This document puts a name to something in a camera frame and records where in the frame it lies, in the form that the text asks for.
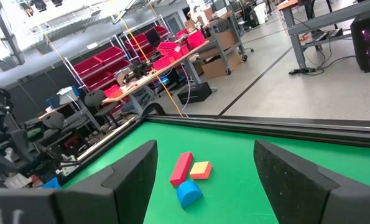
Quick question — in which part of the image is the white waste bin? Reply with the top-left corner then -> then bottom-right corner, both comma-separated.
253,2 -> 269,26

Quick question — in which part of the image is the black tower with purple lights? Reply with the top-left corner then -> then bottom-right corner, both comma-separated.
349,11 -> 370,73

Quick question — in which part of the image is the grey metal column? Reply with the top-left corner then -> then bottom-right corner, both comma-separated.
0,0 -> 26,66

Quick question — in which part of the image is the black power strip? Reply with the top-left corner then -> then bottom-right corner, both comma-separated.
288,67 -> 317,76

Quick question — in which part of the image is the black box on floor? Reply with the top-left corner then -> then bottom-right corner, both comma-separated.
176,82 -> 213,105

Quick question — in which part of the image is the cardboard box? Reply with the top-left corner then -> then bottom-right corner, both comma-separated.
198,29 -> 238,60
200,50 -> 243,80

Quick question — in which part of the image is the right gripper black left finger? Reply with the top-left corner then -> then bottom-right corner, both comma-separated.
52,139 -> 159,224

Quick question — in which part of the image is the white cable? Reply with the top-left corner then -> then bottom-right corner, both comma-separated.
183,63 -> 193,118

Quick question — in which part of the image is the yellow extension cable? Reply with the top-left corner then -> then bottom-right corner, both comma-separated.
111,0 -> 185,118

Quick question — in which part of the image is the black device on workbench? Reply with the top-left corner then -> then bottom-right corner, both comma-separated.
121,60 -> 152,83

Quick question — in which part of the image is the red plastic storage bin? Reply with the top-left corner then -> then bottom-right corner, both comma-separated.
187,29 -> 206,49
157,41 -> 180,57
106,59 -> 131,76
84,71 -> 113,91
95,45 -> 125,65
73,57 -> 103,77
125,33 -> 150,51
152,55 -> 173,71

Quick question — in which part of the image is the long red block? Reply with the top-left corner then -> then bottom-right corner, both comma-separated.
169,151 -> 194,187

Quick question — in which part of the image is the blue half-cylinder block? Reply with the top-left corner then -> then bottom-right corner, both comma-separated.
176,180 -> 204,209

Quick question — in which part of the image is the wooden workbench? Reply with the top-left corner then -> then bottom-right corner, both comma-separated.
101,39 -> 218,116

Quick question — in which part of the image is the white wire shelving rack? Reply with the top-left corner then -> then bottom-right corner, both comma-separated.
62,14 -> 173,94

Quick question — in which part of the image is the black office chair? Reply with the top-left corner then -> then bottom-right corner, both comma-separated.
84,89 -> 121,126

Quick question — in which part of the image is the green table mat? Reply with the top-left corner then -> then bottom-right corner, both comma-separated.
62,121 -> 370,224

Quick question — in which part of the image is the grey metal bench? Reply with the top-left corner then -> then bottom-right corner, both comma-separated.
277,0 -> 370,70

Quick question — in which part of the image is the grey metal cart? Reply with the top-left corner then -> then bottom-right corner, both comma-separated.
200,14 -> 249,78

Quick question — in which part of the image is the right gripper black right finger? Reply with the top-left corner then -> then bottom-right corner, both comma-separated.
253,139 -> 370,224

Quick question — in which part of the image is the pink wooden block top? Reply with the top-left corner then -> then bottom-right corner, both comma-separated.
189,161 -> 213,180

